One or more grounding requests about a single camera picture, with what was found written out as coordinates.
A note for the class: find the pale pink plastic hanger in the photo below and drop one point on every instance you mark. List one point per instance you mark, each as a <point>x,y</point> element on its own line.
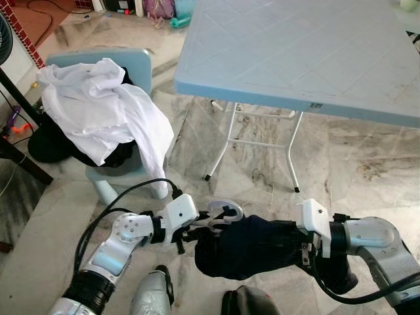
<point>233,209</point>

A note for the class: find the navy blue garment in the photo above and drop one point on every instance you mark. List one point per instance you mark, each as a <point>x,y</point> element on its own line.
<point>256,252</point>

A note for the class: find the white shirt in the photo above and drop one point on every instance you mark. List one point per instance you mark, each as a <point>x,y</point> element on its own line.
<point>98,111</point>

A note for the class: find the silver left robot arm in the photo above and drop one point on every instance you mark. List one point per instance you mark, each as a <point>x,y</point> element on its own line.
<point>111,252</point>

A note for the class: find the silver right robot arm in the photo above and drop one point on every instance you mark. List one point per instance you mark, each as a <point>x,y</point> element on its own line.
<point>374,239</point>

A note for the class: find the silver left robot leg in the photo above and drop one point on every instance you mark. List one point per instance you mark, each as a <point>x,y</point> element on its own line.
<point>152,292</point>

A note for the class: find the silver robot leg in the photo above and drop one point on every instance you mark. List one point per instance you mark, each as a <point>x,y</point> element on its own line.
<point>152,292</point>
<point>249,303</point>

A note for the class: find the silver right robot leg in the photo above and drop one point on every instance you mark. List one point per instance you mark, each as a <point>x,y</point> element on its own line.
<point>249,303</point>

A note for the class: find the black garment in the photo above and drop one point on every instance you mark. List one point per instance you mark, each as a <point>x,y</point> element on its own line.
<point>49,144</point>

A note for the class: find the black metal bar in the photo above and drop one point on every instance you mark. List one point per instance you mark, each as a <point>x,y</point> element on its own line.
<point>29,167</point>

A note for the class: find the light blue plastic table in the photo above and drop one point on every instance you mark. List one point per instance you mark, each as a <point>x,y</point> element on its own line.
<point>295,52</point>

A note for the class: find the blue plastic container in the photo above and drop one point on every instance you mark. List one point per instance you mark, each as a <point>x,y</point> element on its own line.
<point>180,21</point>

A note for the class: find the orange toy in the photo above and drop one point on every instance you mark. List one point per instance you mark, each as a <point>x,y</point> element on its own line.
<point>16,125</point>

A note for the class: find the purple bag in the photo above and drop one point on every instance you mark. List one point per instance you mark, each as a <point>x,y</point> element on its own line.
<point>159,8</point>

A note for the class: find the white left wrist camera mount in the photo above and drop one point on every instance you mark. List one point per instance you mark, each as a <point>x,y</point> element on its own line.
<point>178,213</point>

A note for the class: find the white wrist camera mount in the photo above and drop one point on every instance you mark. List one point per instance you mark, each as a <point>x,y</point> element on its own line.
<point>312,220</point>
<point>178,213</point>

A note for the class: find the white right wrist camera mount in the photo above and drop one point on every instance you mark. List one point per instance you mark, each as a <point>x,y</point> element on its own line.
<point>312,220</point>

